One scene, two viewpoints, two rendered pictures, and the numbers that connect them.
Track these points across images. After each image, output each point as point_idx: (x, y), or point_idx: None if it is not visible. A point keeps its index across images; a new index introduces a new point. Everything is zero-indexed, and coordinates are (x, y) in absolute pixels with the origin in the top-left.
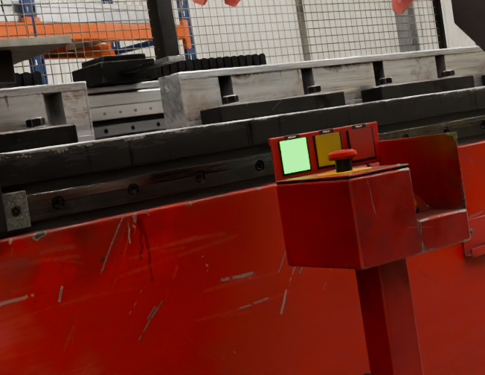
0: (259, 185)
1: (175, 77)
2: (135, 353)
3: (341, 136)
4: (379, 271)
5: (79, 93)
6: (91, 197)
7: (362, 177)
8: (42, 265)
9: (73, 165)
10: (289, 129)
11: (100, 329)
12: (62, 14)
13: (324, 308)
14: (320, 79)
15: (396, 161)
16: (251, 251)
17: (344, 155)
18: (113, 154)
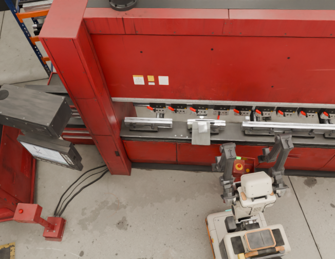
0: (244, 145)
1: (242, 125)
2: (215, 152)
3: (247, 158)
4: None
5: (223, 126)
6: (215, 143)
7: (235, 172)
8: (205, 146)
9: (213, 141)
10: (253, 142)
11: (211, 150)
12: None
13: (248, 155)
14: (275, 128)
15: (253, 164)
16: (238, 149)
17: (238, 167)
18: (219, 141)
